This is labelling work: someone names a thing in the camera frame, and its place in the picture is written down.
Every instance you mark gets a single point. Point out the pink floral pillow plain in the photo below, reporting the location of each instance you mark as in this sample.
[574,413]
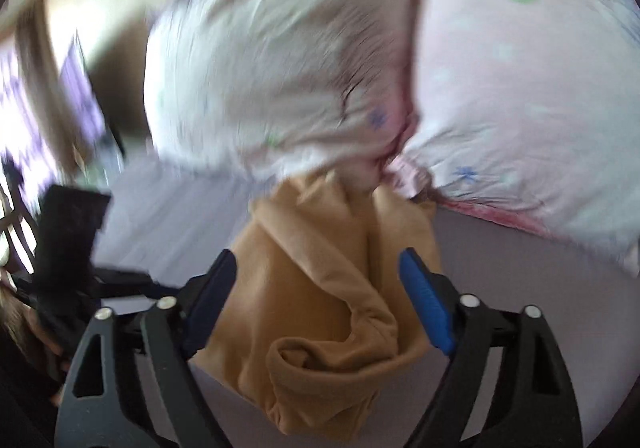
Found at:
[527,115]

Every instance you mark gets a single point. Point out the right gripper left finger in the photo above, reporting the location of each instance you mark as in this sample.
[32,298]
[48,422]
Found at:
[103,404]

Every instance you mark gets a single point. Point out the pink floral pillow with tree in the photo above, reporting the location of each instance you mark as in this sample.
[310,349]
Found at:
[280,88]

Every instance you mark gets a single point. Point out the window with bars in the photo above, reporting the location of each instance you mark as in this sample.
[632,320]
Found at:
[21,138]

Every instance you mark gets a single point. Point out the lilac bed sheet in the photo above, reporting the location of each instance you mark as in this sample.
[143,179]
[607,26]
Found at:
[173,223]

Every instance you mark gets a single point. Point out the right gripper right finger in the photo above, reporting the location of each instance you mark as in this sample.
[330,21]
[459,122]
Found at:
[534,403]

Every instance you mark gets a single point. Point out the tan knit garment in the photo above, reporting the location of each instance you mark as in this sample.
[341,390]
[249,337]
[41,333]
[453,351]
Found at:
[318,321]

